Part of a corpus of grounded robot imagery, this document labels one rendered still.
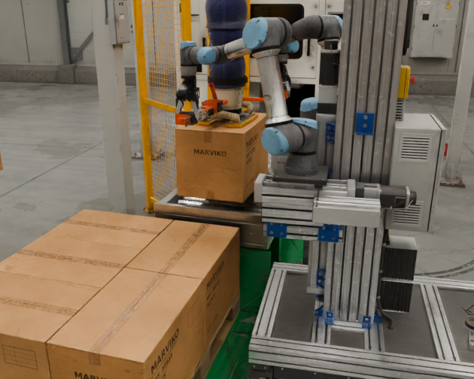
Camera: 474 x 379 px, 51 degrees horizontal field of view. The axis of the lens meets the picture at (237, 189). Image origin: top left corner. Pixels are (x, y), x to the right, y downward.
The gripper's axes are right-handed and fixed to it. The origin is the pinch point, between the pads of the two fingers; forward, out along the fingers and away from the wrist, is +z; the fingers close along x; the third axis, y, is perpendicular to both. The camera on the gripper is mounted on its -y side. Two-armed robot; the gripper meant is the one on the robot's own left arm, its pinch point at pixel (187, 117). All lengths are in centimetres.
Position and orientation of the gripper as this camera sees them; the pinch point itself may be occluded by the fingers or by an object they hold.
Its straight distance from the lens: 244.7
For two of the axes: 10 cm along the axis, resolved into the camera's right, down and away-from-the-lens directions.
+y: 3.0, -3.2, 9.0
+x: -9.5, -1.2, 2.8
